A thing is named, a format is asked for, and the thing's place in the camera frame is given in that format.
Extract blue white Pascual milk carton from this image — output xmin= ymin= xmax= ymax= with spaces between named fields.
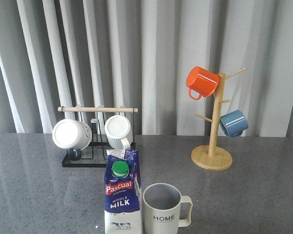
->
xmin=105 ymin=149 xmax=143 ymax=234

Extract cream HOME mug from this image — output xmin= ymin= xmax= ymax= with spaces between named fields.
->
xmin=143 ymin=183 xmax=193 ymax=234

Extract white ribbed mug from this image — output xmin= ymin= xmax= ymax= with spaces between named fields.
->
xmin=105 ymin=115 xmax=133 ymax=150

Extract black metal mug rack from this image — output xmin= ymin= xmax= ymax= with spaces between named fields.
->
xmin=58 ymin=106 xmax=139 ymax=168

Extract orange enamel mug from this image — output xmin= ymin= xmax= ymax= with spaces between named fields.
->
xmin=186 ymin=66 xmax=220 ymax=100

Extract wooden mug tree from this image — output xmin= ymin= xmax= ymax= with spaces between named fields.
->
xmin=191 ymin=68 xmax=246 ymax=171

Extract white smooth mug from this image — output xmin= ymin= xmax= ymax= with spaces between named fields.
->
xmin=52 ymin=119 xmax=92 ymax=161

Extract blue enamel mug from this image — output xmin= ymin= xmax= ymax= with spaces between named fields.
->
xmin=219 ymin=110 xmax=249 ymax=138

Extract grey pleated curtain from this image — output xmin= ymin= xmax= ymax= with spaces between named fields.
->
xmin=0 ymin=0 xmax=293 ymax=137

